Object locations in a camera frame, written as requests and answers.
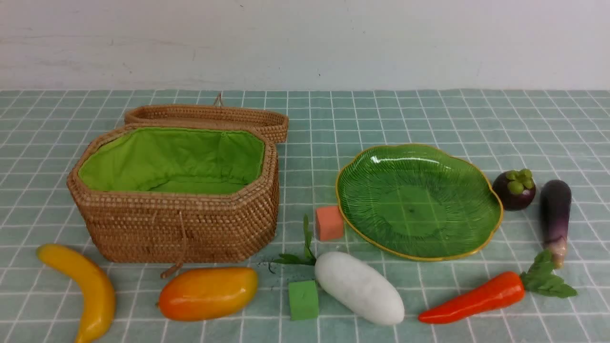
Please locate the teal checkered tablecloth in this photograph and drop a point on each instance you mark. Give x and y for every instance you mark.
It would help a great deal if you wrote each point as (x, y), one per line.
(556, 134)

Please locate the dark purple toy mangosteen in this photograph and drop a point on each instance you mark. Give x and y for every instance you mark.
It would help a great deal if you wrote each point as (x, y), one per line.
(516, 189)

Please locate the yellow toy banana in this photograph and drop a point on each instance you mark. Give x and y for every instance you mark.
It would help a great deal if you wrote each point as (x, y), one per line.
(99, 299)

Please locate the green foam cube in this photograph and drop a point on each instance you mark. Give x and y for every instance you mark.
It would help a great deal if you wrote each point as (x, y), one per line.
(303, 300)

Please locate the woven wicker basket lid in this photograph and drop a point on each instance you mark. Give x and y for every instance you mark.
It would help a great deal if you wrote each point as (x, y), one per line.
(271, 124)

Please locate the green leaf-shaped glass plate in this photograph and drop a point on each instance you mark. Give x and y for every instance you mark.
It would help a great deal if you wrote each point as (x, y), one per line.
(418, 202)

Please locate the white toy radish green leaves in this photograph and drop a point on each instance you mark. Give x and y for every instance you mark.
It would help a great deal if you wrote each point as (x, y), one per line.
(353, 283)

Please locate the orange toy carrot green leaves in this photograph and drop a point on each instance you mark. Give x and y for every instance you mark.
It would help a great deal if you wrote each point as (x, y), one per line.
(502, 291)

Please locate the purple toy eggplant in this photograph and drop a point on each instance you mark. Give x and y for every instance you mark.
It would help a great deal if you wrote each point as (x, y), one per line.
(555, 207)

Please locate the orange yellow toy mango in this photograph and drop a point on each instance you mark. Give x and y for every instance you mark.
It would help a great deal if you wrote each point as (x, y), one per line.
(208, 293)

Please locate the orange foam cube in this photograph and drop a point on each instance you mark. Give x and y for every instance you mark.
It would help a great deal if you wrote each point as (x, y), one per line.
(329, 223)

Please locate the woven wicker basket green lining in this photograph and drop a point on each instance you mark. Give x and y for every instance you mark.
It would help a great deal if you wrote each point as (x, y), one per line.
(183, 193)

